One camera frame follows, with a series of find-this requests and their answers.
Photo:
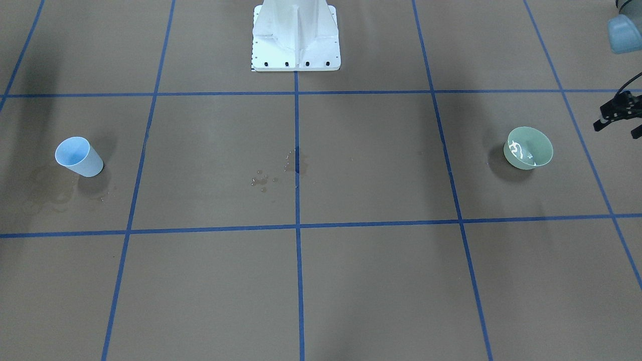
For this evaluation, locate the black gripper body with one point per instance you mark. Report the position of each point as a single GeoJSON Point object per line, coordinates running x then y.
{"type": "Point", "coordinates": [618, 110]}

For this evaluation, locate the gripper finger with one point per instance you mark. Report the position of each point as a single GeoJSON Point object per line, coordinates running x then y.
{"type": "Point", "coordinates": [608, 113]}
{"type": "Point", "coordinates": [636, 133]}

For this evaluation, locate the pale green bowl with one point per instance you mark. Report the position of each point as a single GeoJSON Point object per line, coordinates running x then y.
{"type": "Point", "coordinates": [527, 148]}

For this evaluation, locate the light blue plastic cup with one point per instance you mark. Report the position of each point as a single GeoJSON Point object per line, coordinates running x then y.
{"type": "Point", "coordinates": [78, 155]}

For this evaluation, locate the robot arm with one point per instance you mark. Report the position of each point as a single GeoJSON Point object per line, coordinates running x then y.
{"type": "Point", "coordinates": [624, 35]}

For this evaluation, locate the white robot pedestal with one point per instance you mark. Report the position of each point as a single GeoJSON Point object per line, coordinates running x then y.
{"type": "Point", "coordinates": [295, 36]}

